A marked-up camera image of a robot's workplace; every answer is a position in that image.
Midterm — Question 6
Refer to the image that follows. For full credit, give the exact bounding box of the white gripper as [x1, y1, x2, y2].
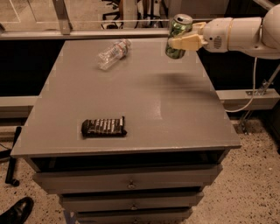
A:
[168, 17, 233, 53]

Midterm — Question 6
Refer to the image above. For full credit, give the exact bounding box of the green soda can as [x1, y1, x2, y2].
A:
[165, 14, 193, 60]

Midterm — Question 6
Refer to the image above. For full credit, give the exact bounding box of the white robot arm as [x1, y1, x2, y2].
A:
[168, 4, 280, 60]

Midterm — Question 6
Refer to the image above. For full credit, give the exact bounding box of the black rxbar chocolate wrapper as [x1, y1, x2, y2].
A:
[81, 116, 127, 138]

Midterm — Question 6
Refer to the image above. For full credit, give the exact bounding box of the black office chair base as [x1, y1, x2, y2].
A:
[101, 0, 168, 29]

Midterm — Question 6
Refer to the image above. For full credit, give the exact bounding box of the clear plastic water bottle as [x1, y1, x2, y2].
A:
[97, 38, 131, 70]

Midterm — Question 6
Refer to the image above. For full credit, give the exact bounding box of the grey drawer cabinet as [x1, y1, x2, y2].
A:
[10, 38, 242, 224]

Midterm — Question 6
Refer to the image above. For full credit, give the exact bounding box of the bottom grey drawer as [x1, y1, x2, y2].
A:
[76, 207, 192, 224]

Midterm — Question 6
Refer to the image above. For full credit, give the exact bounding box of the grey drawer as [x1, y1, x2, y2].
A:
[76, 207, 192, 224]
[60, 192, 204, 212]
[33, 164, 222, 194]

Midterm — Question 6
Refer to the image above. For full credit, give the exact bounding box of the middle grey drawer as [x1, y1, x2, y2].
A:
[60, 192, 204, 212]

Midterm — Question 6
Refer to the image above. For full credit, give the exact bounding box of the top grey drawer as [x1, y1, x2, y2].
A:
[33, 164, 222, 194]

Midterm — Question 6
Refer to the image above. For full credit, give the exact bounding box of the black pole on floor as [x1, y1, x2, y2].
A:
[5, 127, 22, 187]

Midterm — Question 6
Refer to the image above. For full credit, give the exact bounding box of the black leather shoe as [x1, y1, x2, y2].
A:
[0, 197, 34, 224]

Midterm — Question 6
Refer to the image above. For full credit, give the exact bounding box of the white cable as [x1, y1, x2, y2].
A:
[225, 57, 258, 114]

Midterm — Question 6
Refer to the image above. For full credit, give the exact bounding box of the metal railing frame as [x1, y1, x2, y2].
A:
[0, 0, 280, 41]

